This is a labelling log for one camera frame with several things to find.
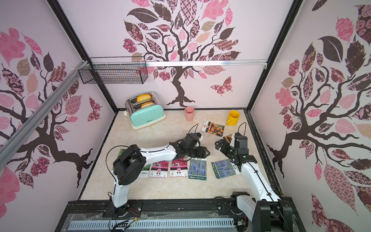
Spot yellow mug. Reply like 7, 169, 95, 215
227, 110, 240, 126

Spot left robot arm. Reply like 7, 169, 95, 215
103, 132, 210, 218

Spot toast slice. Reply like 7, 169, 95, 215
141, 101, 155, 109
136, 93, 152, 103

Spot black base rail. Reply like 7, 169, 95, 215
56, 192, 305, 232

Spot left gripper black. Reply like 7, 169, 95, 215
185, 146, 211, 159

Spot pink cup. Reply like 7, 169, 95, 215
185, 106, 195, 121

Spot green gourd seed packet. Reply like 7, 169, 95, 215
139, 164, 151, 178

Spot aluminium rail left wall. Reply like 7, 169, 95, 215
1, 61, 88, 168

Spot hollyhock seed packet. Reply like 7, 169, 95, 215
149, 161, 169, 178
170, 159, 188, 177

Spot black wire basket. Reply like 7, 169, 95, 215
78, 55, 149, 85

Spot mint green toaster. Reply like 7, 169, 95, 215
124, 92, 166, 130

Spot marigold seed packet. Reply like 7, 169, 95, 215
223, 134, 234, 144
201, 121, 225, 137

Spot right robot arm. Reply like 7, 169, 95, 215
215, 132, 294, 232

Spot toast slice rear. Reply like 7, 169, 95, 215
136, 93, 152, 103

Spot lavender seed packet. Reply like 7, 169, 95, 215
211, 159, 241, 179
188, 159, 207, 181

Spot toast slice front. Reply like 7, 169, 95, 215
141, 101, 155, 109

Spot white slotted cable duct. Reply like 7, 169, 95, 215
67, 218, 235, 232

